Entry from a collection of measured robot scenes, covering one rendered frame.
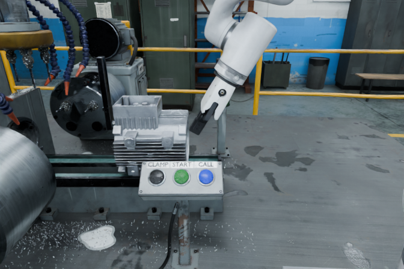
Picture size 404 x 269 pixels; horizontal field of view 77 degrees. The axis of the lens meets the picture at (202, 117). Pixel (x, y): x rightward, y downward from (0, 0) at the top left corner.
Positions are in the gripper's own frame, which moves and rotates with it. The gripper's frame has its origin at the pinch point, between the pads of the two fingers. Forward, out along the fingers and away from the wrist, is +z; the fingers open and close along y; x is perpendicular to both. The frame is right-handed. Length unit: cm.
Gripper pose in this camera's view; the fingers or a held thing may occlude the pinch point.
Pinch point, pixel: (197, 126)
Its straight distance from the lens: 70.0
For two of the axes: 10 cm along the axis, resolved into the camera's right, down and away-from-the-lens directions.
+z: -5.0, 8.1, 3.2
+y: 0.0, -3.7, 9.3
